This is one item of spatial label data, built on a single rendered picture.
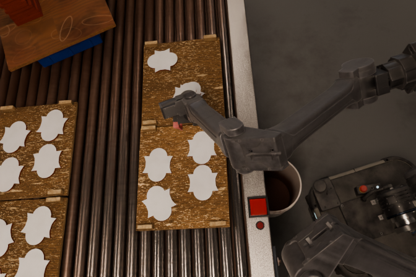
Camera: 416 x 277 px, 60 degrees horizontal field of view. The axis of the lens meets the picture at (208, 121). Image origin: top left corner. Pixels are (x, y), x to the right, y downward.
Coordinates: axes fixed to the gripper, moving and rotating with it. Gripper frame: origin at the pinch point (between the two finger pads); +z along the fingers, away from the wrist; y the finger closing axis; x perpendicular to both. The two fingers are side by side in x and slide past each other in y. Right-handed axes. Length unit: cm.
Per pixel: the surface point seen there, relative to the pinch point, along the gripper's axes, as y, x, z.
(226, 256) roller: 9.2, -42.6, 19.5
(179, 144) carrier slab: -7.4, -0.2, 12.5
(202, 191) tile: 1.4, -19.9, 13.9
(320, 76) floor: 80, 88, 90
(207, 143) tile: 3.7, -1.3, 11.1
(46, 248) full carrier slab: -58, -37, 20
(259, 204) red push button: 22.0, -25.3, 15.5
